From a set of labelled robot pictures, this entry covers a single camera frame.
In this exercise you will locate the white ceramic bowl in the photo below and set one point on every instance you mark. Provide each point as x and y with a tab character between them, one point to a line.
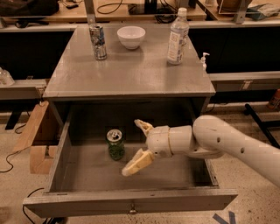
131	37

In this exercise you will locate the silver energy drink can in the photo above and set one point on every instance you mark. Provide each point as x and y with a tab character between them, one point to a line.
98	41

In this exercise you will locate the green soda can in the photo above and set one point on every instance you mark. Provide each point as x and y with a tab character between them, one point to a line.
115	142

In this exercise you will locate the grey cabinet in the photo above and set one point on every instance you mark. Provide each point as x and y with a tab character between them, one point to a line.
142	73

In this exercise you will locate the black metal stand leg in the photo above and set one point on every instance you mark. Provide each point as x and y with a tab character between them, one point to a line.
264	126

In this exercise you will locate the clear plastic container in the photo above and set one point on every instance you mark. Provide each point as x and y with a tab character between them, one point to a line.
5	78

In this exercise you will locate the wooden block stand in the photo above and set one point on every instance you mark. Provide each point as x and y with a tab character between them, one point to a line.
40	138

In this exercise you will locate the open grey top drawer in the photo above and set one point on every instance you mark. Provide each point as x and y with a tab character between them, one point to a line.
85	180

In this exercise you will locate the orange bottle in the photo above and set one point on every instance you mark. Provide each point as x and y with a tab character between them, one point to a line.
274	102

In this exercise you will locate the clear plastic water bottle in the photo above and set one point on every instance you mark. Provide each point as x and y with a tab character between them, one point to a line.
178	37

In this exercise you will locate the small white pump bottle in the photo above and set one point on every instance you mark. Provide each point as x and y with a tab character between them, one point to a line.
203	60

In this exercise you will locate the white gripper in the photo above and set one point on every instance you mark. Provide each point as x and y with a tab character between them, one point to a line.
157	139

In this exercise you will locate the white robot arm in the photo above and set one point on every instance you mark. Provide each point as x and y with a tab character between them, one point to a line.
207	137

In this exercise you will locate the black bag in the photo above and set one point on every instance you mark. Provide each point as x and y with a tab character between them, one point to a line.
26	8

